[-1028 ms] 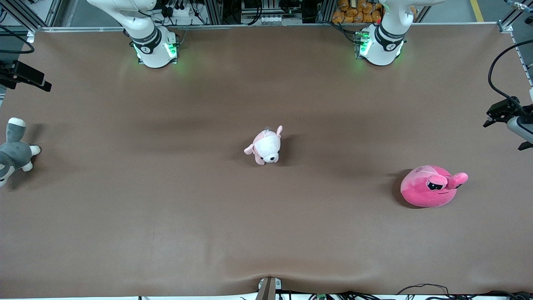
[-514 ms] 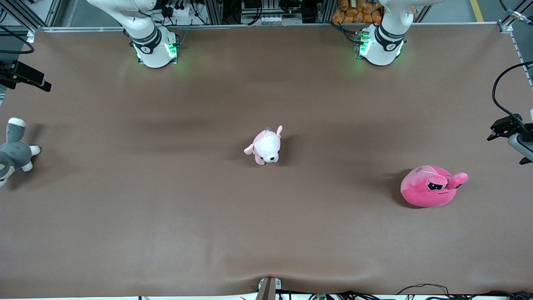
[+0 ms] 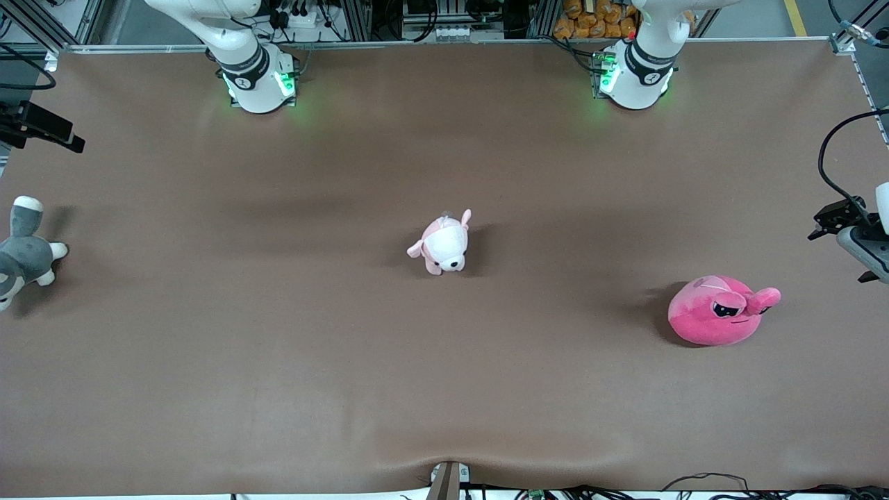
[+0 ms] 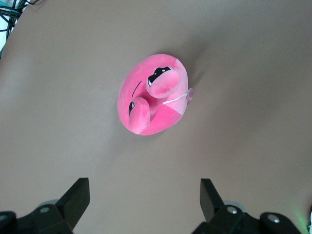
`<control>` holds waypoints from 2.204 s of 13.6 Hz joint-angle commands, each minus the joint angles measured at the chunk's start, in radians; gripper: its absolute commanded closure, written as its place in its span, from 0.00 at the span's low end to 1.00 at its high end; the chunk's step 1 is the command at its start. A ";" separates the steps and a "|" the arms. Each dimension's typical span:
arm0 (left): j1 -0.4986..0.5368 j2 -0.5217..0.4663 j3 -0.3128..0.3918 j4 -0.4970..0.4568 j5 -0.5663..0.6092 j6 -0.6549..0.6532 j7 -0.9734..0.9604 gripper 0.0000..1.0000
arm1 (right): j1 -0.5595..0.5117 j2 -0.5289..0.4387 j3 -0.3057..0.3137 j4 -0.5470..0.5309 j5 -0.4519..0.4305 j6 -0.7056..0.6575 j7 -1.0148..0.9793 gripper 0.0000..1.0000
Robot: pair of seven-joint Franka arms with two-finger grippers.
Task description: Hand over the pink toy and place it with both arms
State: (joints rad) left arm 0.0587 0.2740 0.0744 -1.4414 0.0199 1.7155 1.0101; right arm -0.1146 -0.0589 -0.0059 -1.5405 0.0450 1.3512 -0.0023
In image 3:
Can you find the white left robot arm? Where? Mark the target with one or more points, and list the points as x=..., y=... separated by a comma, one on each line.
x=635, y=83

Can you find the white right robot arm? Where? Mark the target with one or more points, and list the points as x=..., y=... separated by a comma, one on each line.
x=257, y=83

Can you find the grey white plush husky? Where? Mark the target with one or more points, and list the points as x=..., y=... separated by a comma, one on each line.
x=28, y=257

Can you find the pale pink white plush dog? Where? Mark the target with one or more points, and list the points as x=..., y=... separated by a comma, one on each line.
x=448, y=243

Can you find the aluminium frame post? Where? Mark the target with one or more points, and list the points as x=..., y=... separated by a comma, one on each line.
x=358, y=21
x=542, y=19

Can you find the brown table mat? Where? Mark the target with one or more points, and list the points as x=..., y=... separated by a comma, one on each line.
x=347, y=347

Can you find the black bar-shaped device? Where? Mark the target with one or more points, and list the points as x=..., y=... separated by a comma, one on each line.
x=45, y=125

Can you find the aluminium camera post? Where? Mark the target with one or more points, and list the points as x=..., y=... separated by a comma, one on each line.
x=448, y=482

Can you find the white connector block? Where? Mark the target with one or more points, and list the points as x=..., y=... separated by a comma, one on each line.
x=451, y=31

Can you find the aluminium frame rail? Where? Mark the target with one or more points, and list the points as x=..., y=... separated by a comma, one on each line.
x=871, y=97

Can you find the orange bagged goods pile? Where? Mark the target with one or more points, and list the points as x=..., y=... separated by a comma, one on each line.
x=597, y=24

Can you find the aluminium frame struts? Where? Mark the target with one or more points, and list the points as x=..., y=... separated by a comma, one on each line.
x=28, y=21

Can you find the metal table edge rail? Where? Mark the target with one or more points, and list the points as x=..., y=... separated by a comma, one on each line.
x=417, y=44

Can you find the white power strip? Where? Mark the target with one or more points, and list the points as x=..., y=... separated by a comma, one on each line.
x=298, y=19

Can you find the bright pink round plush toy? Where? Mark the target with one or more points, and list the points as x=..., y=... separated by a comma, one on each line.
x=701, y=319

